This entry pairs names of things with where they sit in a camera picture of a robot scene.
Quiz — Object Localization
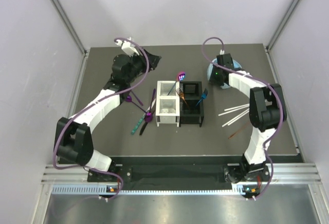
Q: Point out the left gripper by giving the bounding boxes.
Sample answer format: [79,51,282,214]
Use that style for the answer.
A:
[125,48,161,84]

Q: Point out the light blue headphones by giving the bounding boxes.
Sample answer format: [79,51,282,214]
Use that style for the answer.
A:
[207,59,242,89]

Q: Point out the blue fork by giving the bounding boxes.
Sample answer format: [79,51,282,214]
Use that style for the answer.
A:
[195,88,208,107]

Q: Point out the rainbow spoon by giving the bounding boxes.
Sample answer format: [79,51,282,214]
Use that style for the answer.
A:
[167,71,186,95]

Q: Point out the copper fork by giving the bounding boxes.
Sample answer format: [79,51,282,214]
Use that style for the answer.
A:
[176,88,191,110]

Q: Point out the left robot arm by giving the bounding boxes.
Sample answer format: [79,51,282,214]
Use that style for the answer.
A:
[52,38,161,181]

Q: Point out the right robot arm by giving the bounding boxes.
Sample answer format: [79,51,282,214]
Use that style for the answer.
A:
[211,50,287,182]

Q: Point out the white chopstick upper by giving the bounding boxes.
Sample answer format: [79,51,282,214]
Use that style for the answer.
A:
[224,104,249,111]

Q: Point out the white chopstick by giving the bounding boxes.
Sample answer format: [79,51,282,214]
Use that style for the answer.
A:
[222,110,249,127]
[224,104,249,111]
[218,107,249,116]

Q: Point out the white utensil container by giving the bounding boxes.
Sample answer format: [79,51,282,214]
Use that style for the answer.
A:
[155,81,180,127]

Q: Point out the white chopstick middle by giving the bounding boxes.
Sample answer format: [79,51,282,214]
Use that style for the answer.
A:
[218,107,249,116]

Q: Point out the purple fork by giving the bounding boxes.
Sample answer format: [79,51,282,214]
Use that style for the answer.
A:
[131,90,144,106]

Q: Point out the black utensil container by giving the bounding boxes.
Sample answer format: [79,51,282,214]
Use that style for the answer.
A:
[179,81,204,127]

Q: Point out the purple spoon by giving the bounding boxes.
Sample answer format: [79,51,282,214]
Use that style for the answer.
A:
[125,95,148,114]
[144,88,156,123]

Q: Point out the white chopstick lower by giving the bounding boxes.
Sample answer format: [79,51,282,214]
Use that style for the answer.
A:
[222,110,249,127]

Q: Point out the copper spoon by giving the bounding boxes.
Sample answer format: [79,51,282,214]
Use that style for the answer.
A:
[228,122,251,139]

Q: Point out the black knife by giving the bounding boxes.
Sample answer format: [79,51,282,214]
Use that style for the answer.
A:
[139,103,156,136]

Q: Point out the white-blade green-handle knife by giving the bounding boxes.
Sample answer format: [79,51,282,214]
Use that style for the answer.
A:
[131,114,146,135]

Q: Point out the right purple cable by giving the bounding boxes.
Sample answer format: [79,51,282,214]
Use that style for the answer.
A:
[202,36,287,201]

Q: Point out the purple cable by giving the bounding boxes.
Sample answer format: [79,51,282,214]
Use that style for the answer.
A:
[202,36,287,201]
[52,36,151,204]

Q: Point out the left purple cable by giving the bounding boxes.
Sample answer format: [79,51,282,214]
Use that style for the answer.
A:
[52,36,151,204]

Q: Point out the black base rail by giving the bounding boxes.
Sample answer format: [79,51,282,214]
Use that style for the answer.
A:
[84,154,273,191]

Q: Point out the perforated cable duct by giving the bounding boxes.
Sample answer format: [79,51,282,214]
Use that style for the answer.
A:
[51,184,245,196]

